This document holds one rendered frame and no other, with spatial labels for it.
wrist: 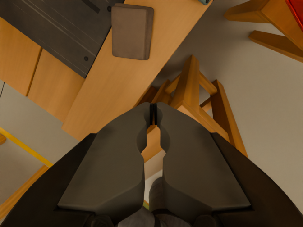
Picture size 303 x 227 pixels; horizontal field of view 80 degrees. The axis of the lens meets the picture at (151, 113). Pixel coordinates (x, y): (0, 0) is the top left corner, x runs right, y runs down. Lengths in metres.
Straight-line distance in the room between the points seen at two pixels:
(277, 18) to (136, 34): 0.31
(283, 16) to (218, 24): 0.80
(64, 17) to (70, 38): 0.04
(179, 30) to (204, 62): 0.94
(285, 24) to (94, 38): 0.42
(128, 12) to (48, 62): 0.28
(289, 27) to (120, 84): 0.40
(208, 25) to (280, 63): 0.50
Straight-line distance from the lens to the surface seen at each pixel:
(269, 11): 0.52
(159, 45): 0.41
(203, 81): 1.11
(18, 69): 0.65
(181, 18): 0.40
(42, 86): 0.62
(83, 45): 0.48
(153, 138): 0.56
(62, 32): 0.50
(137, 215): 0.37
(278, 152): 1.74
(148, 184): 0.54
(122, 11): 0.39
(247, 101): 1.45
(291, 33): 0.54
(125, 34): 0.39
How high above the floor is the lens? 1.30
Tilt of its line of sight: 60 degrees down
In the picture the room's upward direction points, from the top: 153 degrees counter-clockwise
